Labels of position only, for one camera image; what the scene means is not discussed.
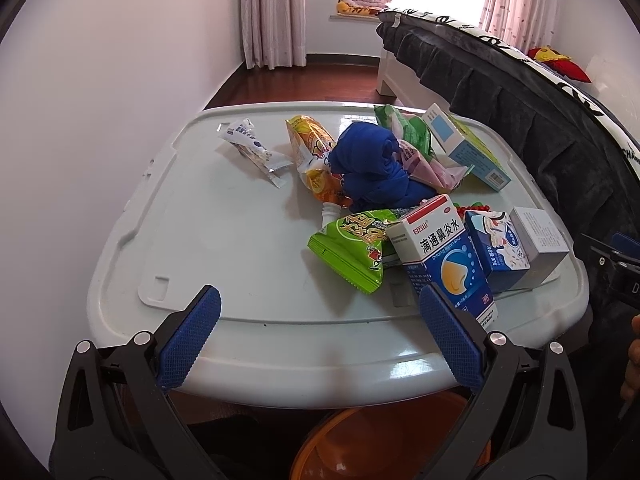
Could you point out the blue cake cookie box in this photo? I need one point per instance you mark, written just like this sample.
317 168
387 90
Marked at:
498 247

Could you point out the small white grey box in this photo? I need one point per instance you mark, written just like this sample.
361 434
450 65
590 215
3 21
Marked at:
542 242

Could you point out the yellow plush on windowsill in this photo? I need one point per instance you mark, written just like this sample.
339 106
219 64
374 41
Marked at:
345 8

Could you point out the bed with black skirt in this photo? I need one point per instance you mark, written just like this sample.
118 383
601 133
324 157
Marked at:
582 160

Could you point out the clear white blue wrapper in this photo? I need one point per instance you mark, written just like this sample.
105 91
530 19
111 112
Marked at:
241 134

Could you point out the green chip bag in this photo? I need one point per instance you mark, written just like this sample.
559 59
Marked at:
357 248

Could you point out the orange yellow snack bag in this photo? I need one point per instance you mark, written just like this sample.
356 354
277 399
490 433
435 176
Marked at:
311 146

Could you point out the left pink curtain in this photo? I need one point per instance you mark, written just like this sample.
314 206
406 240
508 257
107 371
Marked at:
274 33

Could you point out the pink curtain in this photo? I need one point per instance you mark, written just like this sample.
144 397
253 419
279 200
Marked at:
274 33
524 24

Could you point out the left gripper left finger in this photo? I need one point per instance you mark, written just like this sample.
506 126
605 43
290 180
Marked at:
115 418

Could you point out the red green plastic toy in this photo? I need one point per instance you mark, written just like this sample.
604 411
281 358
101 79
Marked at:
461 210

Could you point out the orange trash bucket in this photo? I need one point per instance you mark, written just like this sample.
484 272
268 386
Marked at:
390 441

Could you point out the blue white nasal spray box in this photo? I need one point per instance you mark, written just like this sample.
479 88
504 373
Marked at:
434 247

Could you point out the right hand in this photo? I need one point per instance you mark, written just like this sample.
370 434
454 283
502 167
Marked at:
631 384

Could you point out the white bottle cap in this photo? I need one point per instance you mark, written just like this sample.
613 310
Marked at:
332 212

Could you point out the light blue medicine box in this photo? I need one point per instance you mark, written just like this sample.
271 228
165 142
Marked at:
463 146

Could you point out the green pink snack bag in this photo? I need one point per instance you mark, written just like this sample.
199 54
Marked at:
416 152

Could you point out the right pink curtain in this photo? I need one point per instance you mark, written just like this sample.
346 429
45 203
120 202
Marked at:
524 24

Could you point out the blue knitted cloth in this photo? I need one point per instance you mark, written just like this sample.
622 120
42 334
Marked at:
366 157

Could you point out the white plastic storage box lid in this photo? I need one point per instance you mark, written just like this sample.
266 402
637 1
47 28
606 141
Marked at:
292 333

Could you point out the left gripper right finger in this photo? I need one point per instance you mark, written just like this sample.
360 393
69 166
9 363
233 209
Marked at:
524 419

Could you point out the red yellow plush toy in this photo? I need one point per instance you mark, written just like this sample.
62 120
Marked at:
560 63

